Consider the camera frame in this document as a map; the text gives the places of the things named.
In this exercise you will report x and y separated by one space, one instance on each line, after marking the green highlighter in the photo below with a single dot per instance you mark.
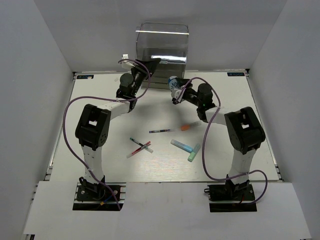
194 152

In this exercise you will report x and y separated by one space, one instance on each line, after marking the clear drawer organizer box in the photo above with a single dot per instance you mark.
169 66

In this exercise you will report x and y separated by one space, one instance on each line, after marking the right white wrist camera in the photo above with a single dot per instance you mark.
177 93

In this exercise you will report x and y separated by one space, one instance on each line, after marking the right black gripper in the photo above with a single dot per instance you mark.
182 81

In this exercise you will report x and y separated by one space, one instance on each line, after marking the green ink gel pen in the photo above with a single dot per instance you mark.
140 144

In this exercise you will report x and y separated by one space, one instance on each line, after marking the blue highlighter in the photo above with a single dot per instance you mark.
181 145

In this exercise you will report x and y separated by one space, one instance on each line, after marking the blue cleaning gel jar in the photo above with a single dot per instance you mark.
174 83

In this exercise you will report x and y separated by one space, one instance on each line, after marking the purple ink gel pen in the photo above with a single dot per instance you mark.
161 131

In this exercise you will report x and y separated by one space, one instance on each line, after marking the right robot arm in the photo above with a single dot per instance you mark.
244 129

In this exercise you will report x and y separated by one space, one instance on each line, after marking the red ink gel pen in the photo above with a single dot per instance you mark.
138 150

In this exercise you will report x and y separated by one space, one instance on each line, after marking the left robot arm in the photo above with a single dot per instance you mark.
93 126

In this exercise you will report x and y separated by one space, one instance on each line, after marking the orange cap highlighter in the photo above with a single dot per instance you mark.
189 126

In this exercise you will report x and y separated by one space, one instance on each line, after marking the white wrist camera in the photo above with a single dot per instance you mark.
177 93
125 64

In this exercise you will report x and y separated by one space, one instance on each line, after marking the clear acrylic organizer lid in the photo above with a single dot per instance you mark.
167 41

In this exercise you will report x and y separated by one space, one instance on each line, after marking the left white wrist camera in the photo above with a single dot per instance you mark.
125 64

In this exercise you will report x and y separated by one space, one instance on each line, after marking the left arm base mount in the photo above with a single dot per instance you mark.
97 197

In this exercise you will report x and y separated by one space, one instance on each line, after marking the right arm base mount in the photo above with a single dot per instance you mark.
224 198

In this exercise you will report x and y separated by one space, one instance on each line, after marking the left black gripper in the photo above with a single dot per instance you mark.
152 64

